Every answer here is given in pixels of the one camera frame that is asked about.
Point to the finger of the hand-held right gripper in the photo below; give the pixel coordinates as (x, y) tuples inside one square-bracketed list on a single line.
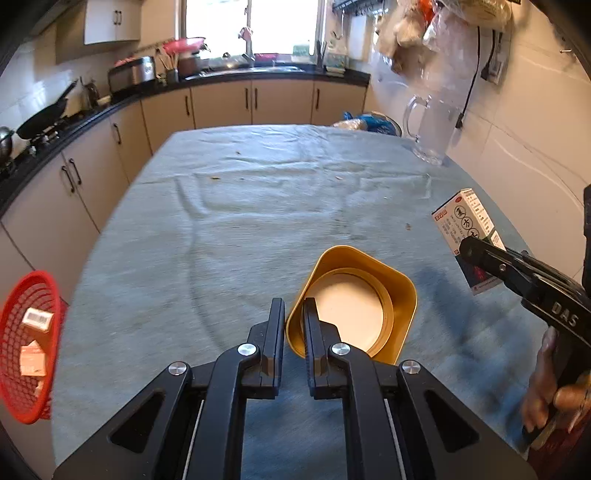
[(551, 273), (494, 261)]

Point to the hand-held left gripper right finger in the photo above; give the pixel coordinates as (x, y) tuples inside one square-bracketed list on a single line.
[(308, 355)]

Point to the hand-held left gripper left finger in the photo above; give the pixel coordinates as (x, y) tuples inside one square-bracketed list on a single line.
[(278, 355)]

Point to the white red label medicine box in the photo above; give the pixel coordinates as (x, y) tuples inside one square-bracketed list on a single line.
[(461, 217)]

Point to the gold square container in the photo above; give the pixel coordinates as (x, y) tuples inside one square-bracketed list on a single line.
[(399, 295)]

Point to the barcode labelled cardboard box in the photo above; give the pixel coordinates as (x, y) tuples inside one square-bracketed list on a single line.
[(38, 319)]

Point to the small orange white box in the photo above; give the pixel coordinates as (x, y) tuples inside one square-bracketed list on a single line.
[(32, 359)]

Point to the red mesh basket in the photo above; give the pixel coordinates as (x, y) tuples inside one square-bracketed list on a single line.
[(14, 397)]

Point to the person's right forearm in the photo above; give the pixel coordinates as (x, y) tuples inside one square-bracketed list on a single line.
[(563, 454)]

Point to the person's right hand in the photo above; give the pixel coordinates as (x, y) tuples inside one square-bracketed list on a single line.
[(540, 397)]

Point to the glass pitcher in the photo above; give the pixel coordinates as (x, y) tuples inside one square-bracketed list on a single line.
[(434, 134)]

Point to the blue plastic bag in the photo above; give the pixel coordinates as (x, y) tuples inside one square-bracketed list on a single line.
[(376, 121)]

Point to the hanging clear plastic bags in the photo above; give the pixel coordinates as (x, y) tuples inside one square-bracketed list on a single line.
[(406, 37)]

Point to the hanging bag with beige contents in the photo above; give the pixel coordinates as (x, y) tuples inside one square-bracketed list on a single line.
[(485, 11)]

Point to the pale green container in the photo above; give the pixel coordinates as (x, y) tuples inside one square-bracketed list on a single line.
[(335, 62)]

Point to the beige kitchen base cabinets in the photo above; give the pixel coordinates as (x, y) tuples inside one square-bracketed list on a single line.
[(221, 104)]

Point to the green box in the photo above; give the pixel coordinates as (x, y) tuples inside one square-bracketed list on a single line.
[(301, 50)]

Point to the steel sink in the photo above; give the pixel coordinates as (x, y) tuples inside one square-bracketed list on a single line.
[(251, 70)]

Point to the black kitchen countertop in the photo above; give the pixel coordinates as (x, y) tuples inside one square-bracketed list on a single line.
[(138, 94)]

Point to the dark brown pot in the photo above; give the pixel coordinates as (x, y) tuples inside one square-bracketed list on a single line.
[(189, 67)]

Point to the utensil holder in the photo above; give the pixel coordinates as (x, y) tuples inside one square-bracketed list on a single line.
[(170, 69)]

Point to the silver electric cooker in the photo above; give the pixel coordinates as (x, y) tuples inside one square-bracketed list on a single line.
[(131, 74)]

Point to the red plastic basin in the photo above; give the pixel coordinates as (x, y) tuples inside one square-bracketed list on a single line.
[(184, 45)]

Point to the black gas stove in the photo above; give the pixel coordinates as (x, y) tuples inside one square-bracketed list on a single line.
[(37, 138)]

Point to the kitchen window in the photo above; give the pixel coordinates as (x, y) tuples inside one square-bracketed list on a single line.
[(251, 25)]

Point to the black wok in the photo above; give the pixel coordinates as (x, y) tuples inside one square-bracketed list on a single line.
[(44, 117)]

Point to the steel pot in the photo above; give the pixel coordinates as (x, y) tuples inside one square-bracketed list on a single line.
[(5, 144)]

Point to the white upper cabinet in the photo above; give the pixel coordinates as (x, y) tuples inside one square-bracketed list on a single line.
[(113, 21)]

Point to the wall socket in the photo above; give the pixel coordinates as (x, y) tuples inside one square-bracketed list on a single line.
[(496, 60)]

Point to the wall dish rack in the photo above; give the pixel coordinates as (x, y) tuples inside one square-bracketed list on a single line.
[(355, 7)]

